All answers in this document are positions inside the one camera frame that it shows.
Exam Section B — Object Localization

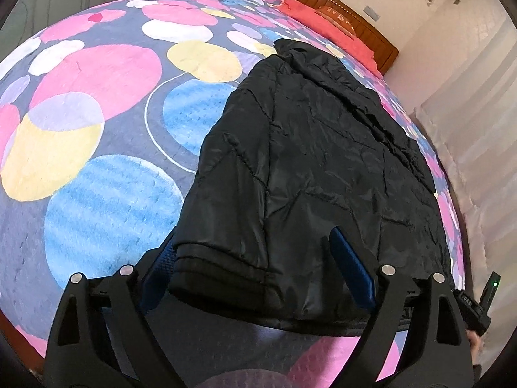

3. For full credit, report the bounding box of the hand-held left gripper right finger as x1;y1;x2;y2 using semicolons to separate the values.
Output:
323;227;474;388

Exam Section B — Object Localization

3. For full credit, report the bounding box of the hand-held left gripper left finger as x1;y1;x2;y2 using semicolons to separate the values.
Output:
44;236;190;388

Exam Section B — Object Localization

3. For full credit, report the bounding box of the black quilted jacket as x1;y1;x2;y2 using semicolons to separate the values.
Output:
166;38;452;337

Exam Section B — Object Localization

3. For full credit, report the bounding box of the person's right hand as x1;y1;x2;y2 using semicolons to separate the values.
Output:
466;329;485;366

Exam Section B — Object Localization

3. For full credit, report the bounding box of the polka dot bed blanket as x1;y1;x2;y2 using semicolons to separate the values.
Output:
0;0;465;388

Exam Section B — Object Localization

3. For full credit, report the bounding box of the cream curtain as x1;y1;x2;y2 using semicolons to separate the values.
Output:
412;16;517;227

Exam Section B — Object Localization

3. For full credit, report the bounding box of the red pillow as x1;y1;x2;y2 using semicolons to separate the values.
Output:
279;0;384;77

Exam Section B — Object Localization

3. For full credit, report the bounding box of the wooden headboard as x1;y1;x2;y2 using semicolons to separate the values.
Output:
258;0;400;74

